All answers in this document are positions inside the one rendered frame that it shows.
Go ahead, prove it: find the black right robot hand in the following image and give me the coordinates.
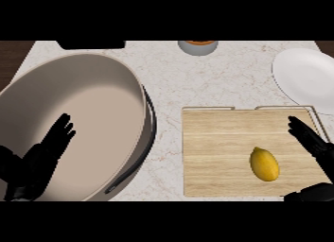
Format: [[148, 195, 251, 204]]
[[282, 115, 334, 202]]

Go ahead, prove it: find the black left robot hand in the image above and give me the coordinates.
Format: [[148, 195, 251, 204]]
[[0, 112, 77, 202]]

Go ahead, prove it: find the yellow lemon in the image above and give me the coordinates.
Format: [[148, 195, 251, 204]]
[[248, 147, 281, 182]]

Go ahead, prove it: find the pale wooden tray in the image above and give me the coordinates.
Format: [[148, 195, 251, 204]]
[[180, 105, 334, 199]]

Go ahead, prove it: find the white round plate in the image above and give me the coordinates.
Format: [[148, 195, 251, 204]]
[[270, 47, 334, 115]]

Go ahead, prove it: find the large beige oval basin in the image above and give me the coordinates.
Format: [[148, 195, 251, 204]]
[[0, 52, 158, 202]]

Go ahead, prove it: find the black appliance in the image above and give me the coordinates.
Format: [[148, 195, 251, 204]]
[[56, 40, 127, 51]]

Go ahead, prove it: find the grey cup with orange content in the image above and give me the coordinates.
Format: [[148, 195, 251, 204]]
[[176, 40, 219, 57]]

